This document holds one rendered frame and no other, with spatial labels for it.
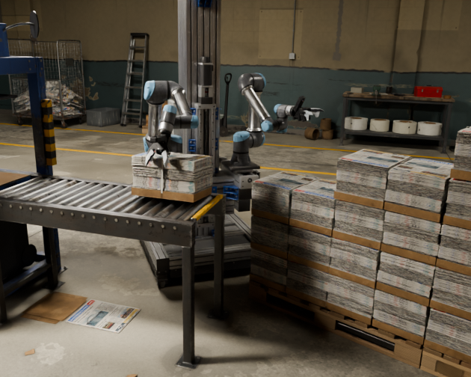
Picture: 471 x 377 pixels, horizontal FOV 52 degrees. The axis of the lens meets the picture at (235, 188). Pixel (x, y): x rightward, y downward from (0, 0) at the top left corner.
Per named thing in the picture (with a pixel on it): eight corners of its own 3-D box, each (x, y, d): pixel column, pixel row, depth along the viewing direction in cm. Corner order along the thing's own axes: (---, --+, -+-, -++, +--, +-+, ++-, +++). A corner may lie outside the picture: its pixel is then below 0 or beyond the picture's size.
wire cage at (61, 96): (87, 123, 1026) (81, 40, 978) (63, 129, 950) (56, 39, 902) (39, 120, 1059) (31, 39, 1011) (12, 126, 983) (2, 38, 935)
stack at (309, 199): (279, 278, 357) (284, 169, 333) (441, 338, 287) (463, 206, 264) (247, 298, 328) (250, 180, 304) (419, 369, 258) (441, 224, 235)
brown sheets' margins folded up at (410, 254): (279, 260, 352) (283, 194, 338) (444, 316, 283) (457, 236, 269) (248, 279, 324) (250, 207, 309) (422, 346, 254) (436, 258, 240)
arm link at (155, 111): (166, 157, 331) (170, 86, 296) (143, 158, 326) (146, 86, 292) (163, 147, 339) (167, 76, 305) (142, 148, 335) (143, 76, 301)
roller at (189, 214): (213, 203, 285) (213, 194, 284) (182, 230, 242) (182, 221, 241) (205, 202, 287) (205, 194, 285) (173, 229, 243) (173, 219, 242)
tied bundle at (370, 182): (360, 185, 299) (364, 149, 293) (407, 194, 282) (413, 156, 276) (333, 199, 270) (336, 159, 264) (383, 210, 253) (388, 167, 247)
